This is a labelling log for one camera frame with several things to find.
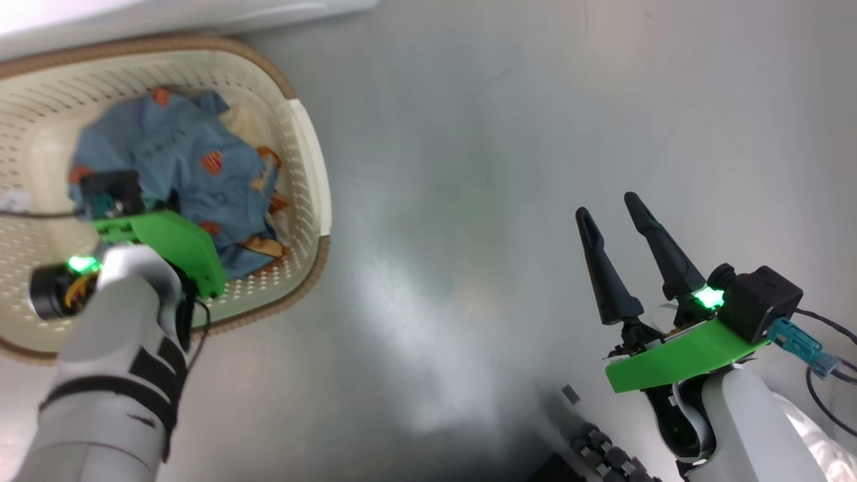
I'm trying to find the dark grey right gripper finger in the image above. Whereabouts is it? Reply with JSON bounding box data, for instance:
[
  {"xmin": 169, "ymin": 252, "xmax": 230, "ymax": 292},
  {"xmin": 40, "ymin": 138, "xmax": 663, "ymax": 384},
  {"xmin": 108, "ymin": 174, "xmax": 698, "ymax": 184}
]
[
  {"xmin": 576, "ymin": 208, "xmax": 645, "ymax": 325},
  {"xmin": 624, "ymin": 192, "xmax": 707, "ymax": 302}
]

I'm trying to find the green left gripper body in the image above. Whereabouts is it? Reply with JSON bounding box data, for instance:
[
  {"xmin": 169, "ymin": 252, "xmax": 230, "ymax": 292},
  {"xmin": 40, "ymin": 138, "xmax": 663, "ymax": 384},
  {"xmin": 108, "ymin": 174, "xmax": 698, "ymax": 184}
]
[{"xmin": 29, "ymin": 211, "xmax": 227, "ymax": 320}]

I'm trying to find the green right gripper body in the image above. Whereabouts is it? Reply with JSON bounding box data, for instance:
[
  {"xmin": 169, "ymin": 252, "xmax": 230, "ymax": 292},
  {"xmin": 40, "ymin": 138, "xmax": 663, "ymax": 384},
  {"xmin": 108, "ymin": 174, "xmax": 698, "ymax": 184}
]
[{"xmin": 605, "ymin": 288, "xmax": 771, "ymax": 394}]

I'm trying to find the blue garment with cream lining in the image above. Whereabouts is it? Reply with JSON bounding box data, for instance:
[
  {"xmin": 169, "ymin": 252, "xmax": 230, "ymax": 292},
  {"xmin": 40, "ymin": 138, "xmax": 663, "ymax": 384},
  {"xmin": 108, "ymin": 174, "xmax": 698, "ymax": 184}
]
[{"xmin": 201, "ymin": 144, "xmax": 292, "ymax": 282}]

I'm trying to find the blue cartoon print garment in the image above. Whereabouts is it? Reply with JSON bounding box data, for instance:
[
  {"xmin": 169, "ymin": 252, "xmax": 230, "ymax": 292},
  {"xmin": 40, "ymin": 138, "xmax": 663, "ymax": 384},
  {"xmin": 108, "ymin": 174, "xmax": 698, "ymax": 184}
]
[{"xmin": 67, "ymin": 87, "xmax": 268, "ymax": 232}]

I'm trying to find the white front-load washing machine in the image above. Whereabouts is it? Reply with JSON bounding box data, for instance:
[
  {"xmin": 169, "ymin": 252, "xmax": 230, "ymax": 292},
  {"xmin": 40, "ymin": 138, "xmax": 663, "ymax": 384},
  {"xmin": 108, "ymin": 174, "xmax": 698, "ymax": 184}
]
[{"xmin": 0, "ymin": 0, "xmax": 379, "ymax": 61}]

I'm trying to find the cream perforated laundry basket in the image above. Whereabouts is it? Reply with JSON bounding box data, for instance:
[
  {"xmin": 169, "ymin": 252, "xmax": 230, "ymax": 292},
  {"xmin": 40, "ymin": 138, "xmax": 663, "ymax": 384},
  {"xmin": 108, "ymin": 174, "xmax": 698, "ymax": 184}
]
[{"xmin": 0, "ymin": 35, "xmax": 332, "ymax": 366}]

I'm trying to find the teal cable connector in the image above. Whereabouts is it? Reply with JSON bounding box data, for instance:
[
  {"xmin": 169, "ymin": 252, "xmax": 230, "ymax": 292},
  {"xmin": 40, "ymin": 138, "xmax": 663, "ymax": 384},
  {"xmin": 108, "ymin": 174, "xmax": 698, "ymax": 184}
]
[{"xmin": 767, "ymin": 318, "xmax": 843, "ymax": 379}]

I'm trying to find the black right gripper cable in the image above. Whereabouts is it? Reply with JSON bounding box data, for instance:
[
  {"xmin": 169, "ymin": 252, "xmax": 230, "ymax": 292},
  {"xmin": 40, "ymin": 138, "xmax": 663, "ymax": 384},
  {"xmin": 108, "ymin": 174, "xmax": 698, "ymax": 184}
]
[{"xmin": 793, "ymin": 308, "xmax": 857, "ymax": 439}]

